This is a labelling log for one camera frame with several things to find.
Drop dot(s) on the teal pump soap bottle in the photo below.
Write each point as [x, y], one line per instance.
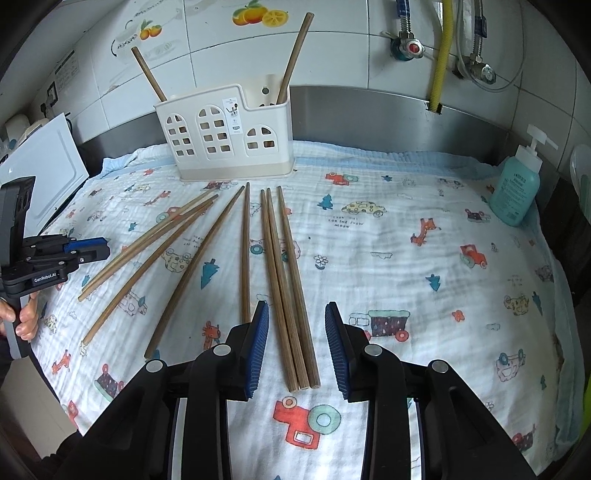
[515, 189]

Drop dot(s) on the green plastic rack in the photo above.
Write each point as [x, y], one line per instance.
[587, 397]

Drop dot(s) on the metal angle valve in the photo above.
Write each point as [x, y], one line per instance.
[482, 71]

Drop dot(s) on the brown wooden chopstick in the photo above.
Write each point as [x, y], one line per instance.
[148, 74]
[295, 57]
[147, 248]
[195, 272]
[150, 271]
[285, 277]
[295, 277]
[276, 277]
[147, 239]

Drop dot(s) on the person's left hand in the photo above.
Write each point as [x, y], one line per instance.
[28, 321]

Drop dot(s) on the white plastic utensil holder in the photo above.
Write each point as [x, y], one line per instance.
[231, 168]

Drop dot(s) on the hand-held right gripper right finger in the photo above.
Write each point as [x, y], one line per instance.
[334, 350]

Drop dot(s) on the wall power socket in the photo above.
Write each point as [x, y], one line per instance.
[48, 94]

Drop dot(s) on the white cartoon printed cloth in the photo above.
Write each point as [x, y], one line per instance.
[392, 230]

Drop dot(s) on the metal valve with red knob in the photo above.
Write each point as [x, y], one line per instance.
[413, 47]

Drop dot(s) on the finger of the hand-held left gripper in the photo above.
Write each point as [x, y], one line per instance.
[94, 254]
[87, 243]

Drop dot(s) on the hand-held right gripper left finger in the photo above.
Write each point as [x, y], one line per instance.
[258, 350]

